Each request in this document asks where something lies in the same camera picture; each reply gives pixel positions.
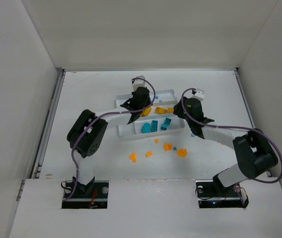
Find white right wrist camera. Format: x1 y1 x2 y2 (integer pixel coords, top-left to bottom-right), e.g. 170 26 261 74
192 88 205 102

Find orange round lego piece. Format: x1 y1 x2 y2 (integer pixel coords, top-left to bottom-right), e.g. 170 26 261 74
163 143 173 151

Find yellow long duplo brick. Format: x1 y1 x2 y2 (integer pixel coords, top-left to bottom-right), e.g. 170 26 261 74
154 107 167 115

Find yellow small duplo brick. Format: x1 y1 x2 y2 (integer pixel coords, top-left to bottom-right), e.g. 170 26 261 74
167 108 174 113

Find white divided plastic tray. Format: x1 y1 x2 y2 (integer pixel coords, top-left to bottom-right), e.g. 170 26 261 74
118 89 185 140

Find orange half-round lego piece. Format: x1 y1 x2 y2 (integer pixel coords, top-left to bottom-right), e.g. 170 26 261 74
177 149 187 158

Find orange small lego plates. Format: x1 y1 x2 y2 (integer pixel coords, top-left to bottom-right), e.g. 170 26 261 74
129 153 137 163

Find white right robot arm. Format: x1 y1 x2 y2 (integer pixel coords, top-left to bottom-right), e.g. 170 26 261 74
173 97 278 194

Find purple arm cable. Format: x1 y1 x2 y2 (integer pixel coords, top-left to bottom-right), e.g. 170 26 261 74
63 77 156 202
180 88 282 206

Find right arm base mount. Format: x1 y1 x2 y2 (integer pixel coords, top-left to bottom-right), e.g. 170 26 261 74
195 180 249 209

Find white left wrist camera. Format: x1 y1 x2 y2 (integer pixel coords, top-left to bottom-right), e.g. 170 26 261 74
131 75 146 91

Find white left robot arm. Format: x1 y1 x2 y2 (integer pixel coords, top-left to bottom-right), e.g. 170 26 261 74
67 86 153 198

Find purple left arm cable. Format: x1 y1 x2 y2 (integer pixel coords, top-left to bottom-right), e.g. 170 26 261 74
63 77 156 202

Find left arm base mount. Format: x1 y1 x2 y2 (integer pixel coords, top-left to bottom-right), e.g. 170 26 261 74
61 177 109 209

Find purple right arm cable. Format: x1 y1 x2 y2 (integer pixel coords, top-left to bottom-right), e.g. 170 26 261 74
180 88 282 206

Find teal long duplo brick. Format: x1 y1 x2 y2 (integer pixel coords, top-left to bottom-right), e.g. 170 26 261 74
151 120 158 132

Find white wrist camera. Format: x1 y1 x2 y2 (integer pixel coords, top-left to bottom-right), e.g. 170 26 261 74
192 88 205 102
131 75 146 91

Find teal rounded duplo block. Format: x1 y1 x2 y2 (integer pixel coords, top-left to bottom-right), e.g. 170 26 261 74
141 123 151 133

